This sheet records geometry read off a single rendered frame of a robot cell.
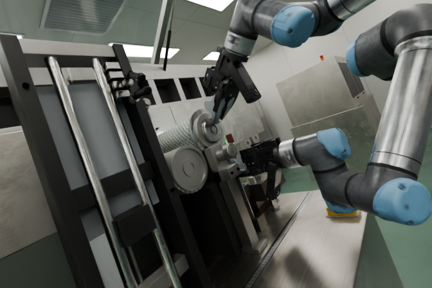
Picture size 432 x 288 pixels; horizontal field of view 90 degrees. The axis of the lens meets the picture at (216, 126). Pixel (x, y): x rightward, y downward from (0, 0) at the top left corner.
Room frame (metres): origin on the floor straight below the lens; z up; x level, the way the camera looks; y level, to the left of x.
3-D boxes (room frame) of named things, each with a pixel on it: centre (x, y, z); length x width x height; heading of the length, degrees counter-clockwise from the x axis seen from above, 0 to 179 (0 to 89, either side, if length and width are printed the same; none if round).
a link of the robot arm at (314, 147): (0.53, -0.22, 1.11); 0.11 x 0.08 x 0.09; 49
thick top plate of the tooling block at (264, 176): (0.90, 0.03, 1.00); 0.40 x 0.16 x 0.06; 49
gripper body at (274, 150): (0.63, -0.10, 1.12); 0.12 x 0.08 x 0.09; 49
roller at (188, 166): (0.65, 0.20, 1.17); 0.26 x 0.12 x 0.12; 49
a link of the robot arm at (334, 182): (0.51, -0.22, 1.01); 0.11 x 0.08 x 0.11; 11
